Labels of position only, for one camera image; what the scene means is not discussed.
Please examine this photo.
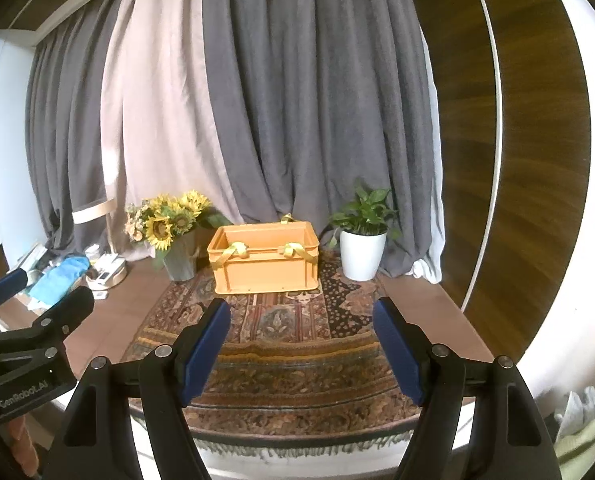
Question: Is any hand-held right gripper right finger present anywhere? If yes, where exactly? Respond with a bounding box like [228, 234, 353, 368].
[372, 296, 563, 480]

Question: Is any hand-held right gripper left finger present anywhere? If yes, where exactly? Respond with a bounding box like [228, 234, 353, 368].
[42, 298, 232, 480]

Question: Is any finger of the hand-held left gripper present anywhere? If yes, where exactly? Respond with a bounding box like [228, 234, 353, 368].
[0, 285, 96, 356]
[0, 269, 29, 336]

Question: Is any orange plastic crate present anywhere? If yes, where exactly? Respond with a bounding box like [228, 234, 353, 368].
[206, 214, 321, 295]

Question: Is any blue cloth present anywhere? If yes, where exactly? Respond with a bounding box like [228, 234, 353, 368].
[29, 255, 89, 301]

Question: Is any stack of books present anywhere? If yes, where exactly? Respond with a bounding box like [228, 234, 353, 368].
[16, 242, 49, 272]

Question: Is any white device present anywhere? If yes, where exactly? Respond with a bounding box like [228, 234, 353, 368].
[90, 255, 123, 281]

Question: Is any round wooden tray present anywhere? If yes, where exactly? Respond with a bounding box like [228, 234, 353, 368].
[85, 255, 128, 291]

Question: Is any patterned rug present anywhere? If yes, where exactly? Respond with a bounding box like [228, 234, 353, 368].
[120, 247, 478, 456]

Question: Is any grey-green ribbed vase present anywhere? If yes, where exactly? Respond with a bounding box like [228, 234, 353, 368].
[162, 230, 198, 282]

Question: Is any wooden chair back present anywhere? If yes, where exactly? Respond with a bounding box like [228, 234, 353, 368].
[72, 199, 117, 256]

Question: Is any white curtain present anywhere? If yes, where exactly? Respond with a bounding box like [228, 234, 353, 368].
[410, 35, 445, 283]

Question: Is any white plant pot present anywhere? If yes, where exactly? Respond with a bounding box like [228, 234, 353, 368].
[339, 230, 387, 282]

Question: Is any artificial sunflower bouquet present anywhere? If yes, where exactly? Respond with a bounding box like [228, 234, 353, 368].
[124, 190, 233, 268]

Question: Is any green leafy plant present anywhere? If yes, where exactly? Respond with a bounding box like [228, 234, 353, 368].
[327, 180, 401, 248]

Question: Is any narrow grey curtain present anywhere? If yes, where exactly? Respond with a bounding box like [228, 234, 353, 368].
[25, 0, 128, 261]

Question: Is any white plastic bag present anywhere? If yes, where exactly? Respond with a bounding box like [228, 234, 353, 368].
[555, 387, 595, 428]

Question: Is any light green cloth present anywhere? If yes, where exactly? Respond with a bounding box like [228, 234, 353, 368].
[552, 405, 595, 480]

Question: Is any beige curtain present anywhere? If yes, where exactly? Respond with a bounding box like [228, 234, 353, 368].
[100, 0, 238, 261]

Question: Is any wide grey curtain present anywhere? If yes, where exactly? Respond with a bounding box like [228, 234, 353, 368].
[202, 0, 441, 281]

